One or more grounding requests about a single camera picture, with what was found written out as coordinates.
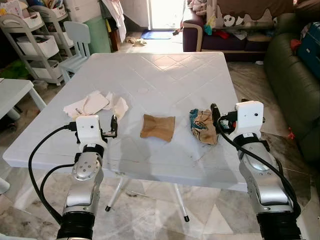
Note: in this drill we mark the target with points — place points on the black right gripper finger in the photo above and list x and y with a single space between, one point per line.
214 111

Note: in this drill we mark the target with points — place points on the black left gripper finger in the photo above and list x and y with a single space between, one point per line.
116 125
112 126

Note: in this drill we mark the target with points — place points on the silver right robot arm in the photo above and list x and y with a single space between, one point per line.
267 180

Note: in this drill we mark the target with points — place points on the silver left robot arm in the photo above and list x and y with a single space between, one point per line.
87 172

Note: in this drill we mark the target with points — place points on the crumpled brown and teal trash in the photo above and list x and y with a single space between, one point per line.
202 127

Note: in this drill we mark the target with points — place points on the crumpled white tissue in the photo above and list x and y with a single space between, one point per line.
120 107

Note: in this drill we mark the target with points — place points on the flat white paper wrapper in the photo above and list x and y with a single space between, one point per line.
87 105

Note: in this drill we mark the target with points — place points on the flat brown paper napkin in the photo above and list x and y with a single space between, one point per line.
158 127

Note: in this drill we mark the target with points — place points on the white plastic table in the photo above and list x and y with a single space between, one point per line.
160 80

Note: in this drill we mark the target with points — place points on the small red floor scrap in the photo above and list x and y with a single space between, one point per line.
291 133

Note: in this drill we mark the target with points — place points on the dark green leather sofa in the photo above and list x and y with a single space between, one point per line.
295 95

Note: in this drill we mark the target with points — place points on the dark purple sofa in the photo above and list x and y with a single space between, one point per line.
195 40

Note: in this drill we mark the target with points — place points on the beige rag on floor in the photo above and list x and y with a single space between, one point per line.
135 41

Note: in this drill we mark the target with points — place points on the blue doormat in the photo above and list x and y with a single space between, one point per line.
156 35

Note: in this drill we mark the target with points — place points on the light blue child chair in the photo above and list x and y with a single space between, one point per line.
77 35

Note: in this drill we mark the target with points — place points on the small white side table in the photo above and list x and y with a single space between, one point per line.
14 92

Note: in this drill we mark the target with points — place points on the red cloth item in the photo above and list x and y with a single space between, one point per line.
295 44

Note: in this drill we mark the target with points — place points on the hanging white pink cloth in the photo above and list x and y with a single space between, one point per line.
116 17

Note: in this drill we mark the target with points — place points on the white shelf trolley with baskets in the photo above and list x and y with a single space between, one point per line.
37 47

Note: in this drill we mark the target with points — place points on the brown panda blanket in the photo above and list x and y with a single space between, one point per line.
255 10

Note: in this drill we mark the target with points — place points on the blue box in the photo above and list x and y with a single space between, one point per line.
311 50

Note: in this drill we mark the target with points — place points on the green plastic bag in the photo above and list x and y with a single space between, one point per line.
14 71

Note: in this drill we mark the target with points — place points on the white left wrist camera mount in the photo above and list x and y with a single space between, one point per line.
88 129

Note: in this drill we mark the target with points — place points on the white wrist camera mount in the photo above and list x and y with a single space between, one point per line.
88 129
249 117

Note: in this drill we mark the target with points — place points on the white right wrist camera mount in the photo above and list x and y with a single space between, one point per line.
249 117

